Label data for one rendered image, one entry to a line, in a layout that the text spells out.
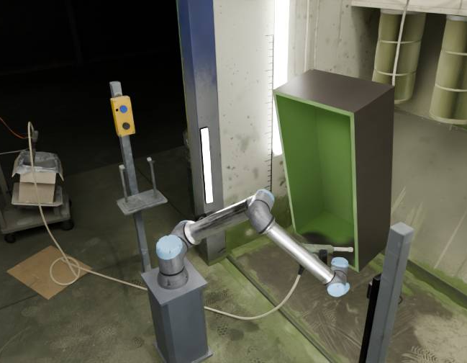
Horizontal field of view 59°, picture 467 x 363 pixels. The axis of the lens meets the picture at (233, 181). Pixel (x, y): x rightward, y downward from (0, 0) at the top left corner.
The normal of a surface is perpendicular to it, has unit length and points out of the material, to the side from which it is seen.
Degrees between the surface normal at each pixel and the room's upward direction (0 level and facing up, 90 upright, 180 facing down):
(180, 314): 90
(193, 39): 90
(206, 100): 90
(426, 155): 57
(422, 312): 0
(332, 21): 90
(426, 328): 0
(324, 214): 12
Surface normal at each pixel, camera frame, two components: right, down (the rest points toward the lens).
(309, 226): -0.19, -0.80
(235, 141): 0.54, 0.39
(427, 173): -0.72, -0.24
